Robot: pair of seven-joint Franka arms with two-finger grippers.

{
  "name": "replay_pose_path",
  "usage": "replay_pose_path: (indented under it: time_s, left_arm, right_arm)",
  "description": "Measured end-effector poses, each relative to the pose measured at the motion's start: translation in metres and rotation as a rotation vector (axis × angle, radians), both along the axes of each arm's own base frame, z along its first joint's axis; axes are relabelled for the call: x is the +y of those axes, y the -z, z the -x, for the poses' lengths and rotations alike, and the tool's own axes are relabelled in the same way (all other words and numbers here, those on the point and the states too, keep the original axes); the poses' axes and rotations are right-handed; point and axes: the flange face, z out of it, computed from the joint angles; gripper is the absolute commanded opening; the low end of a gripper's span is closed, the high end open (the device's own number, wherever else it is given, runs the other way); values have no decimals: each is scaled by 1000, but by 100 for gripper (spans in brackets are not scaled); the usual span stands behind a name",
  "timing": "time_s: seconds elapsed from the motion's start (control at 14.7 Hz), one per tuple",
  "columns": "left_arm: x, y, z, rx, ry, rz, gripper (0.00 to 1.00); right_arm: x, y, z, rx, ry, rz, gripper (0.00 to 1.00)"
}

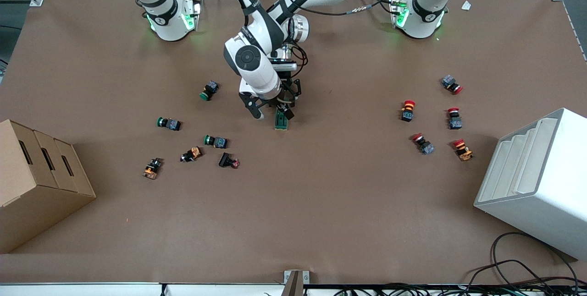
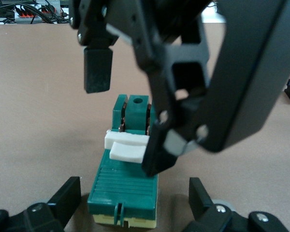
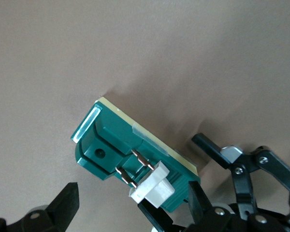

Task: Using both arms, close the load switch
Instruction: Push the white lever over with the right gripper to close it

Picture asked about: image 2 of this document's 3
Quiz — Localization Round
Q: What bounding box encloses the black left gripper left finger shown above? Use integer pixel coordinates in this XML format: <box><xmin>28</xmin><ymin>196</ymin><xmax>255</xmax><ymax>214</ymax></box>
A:
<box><xmin>0</xmin><ymin>176</ymin><xmax>82</xmax><ymax>232</ymax></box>

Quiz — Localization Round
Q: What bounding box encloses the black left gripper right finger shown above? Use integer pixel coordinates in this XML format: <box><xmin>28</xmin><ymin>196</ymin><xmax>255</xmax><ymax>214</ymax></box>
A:
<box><xmin>183</xmin><ymin>177</ymin><xmax>290</xmax><ymax>232</ymax></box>

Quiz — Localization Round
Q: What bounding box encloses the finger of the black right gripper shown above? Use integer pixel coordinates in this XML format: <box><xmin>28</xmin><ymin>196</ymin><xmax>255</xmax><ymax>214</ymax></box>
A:
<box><xmin>132</xmin><ymin>0</ymin><xmax>290</xmax><ymax>177</ymax></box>

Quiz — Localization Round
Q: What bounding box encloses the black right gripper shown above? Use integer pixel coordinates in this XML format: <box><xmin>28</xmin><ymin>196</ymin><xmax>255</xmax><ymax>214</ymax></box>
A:
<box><xmin>69</xmin><ymin>0</ymin><xmax>215</xmax><ymax>94</ymax></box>

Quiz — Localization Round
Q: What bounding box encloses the green load switch white handle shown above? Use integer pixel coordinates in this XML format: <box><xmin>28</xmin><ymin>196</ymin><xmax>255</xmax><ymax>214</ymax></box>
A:
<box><xmin>86</xmin><ymin>93</ymin><xmax>159</xmax><ymax>229</ymax></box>

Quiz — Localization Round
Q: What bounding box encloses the grey power strip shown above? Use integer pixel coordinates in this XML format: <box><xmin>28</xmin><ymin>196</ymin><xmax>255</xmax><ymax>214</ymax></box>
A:
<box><xmin>14</xmin><ymin>3</ymin><xmax>71</xmax><ymax>24</ymax></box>

